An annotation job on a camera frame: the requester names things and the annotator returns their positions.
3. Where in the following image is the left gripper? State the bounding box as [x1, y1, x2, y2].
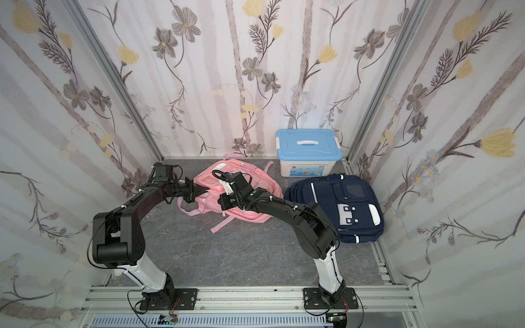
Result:
[167, 175, 209, 203]

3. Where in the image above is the pink backpack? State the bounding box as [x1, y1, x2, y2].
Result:
[177, 158, 283, 233]

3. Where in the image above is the navy blue backpack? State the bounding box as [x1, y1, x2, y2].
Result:
[284, 174, 384, 244]

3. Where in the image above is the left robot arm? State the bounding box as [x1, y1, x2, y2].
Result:
[88, 163, 209, 311]

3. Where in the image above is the white box with blue lid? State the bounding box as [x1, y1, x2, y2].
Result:
[276, 128, 343, 178]

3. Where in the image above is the small circuit board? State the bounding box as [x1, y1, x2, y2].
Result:
[157, 314, 179, 325]

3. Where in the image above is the white slotted cable duct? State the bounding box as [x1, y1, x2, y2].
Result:
[87, 314, 334, 327]

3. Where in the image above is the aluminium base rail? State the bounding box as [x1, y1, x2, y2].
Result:
[74, 285, 424, 327]

